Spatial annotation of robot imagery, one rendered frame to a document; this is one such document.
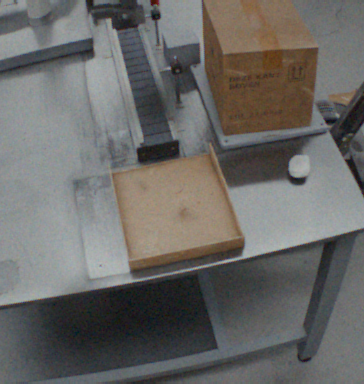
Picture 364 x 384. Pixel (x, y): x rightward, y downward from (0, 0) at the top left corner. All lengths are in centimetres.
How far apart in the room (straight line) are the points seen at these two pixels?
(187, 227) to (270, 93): 39
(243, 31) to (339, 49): 200
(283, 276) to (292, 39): 112
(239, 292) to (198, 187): 87
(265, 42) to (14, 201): 74
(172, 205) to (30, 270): 37
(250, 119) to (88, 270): 56
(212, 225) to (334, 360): 94
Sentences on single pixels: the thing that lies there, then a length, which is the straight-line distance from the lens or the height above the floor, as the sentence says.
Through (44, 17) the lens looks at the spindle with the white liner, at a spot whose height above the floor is 91.
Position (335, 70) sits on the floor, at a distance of 327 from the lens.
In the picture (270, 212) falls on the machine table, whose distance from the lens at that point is 144.
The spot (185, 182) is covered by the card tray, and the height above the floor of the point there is 83.
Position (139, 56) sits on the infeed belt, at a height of 88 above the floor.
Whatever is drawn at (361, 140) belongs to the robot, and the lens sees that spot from 252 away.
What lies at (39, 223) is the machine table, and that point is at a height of 83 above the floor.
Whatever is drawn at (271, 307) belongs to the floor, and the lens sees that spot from 225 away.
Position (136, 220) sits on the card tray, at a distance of 143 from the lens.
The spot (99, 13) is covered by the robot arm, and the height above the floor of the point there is 108.
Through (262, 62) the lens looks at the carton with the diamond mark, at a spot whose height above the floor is 108.
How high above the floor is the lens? 194
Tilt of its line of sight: 49 degrees down
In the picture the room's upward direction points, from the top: 4 degrees counter-clockwise
